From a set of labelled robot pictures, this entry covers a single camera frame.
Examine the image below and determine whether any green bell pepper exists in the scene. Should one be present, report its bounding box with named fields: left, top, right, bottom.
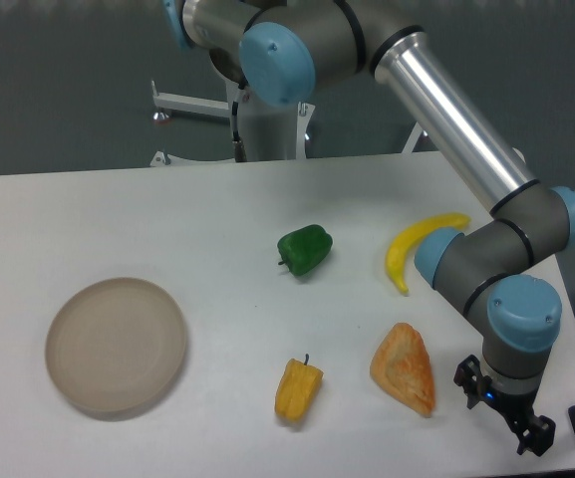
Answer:
left=277, top=224, right=333, bottom=277

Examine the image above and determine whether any yellow bell pepper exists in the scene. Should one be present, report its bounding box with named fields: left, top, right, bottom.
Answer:
left=274, top=355, right=324, bottom=423

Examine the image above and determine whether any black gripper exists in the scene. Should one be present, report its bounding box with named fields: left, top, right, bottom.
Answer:
left=453, top=355, right=556, bottom=456

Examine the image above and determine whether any yellow banana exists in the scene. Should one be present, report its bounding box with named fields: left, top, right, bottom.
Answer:
left=385, top=212, right=470, bottom=296

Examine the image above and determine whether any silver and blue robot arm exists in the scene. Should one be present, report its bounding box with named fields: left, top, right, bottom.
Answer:
left=162, top=1, right=575, bottom=455

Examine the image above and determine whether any orange triangular pastry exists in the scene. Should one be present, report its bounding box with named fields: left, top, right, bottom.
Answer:
left=370, top=323, right=435, bottom=417

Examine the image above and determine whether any black cable on stand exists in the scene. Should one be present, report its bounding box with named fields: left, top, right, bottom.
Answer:
left=230, top=82, right=248, bottom=163

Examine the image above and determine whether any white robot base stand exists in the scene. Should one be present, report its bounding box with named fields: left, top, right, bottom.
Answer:
left=147, top=79, right=433, bottom=168

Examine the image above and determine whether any beige round plate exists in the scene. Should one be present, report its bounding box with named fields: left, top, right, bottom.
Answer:
left=45, top=278, right=188, bottom=420

